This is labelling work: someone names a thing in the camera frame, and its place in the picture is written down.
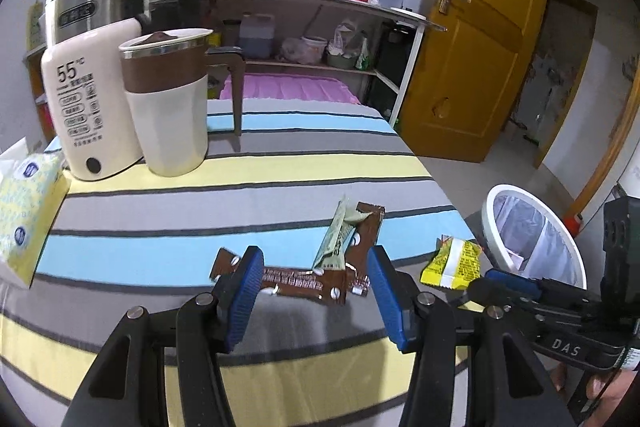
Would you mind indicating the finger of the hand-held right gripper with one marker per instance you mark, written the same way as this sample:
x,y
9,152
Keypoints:
x,y
507,279
520,302

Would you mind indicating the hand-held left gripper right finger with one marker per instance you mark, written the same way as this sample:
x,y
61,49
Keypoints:
x,y
387,297

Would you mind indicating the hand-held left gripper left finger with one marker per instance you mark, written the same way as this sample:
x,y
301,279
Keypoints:
x,y
245,292

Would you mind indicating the brown snack wrapper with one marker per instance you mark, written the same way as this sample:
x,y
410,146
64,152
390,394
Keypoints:
x,y
367,232
295,283

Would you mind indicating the white waste bin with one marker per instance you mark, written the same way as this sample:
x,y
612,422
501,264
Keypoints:
x,y
492,227

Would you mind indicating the yellow snack packet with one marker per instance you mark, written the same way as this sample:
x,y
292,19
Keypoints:
x,y
452,264

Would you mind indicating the green snack wrapper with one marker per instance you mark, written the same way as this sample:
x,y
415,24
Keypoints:
x,y
332,247

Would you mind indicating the person's right hand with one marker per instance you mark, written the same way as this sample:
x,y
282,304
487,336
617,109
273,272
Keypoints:
x,y
607,389

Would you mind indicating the clear plastic bin liner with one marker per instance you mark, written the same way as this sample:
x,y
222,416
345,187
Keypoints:
x,y
545,242

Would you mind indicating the striped tablecloth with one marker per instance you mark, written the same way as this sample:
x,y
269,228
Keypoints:
x,y
150,207

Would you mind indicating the cream brown jug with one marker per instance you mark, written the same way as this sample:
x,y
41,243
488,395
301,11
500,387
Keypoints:
x,y
170,122

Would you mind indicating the pink lidded storage box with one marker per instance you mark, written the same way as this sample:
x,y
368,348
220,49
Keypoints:
x,y
290,87

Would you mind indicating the yellow wooden door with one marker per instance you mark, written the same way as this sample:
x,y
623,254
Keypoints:
x,y
475,57

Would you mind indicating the yellow tissue pack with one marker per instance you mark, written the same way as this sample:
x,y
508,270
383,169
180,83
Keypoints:
x,y
25,207

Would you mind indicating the green bowl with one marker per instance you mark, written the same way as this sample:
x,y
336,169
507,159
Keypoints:
x,y
342,60

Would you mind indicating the white plastic bucket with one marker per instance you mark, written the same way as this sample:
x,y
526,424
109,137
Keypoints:
x,y
314,51

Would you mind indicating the purple plastic jug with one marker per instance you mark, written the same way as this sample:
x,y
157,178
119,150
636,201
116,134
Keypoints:
x,y
256,37

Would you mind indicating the white crumpled bag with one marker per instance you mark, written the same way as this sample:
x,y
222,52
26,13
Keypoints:
x,y
350,38

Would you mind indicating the steel electric kettle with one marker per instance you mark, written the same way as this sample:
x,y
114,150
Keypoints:
x,y
85,7

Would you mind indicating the wall power strip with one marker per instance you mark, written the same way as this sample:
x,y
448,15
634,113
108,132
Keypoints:
x,y
36,27

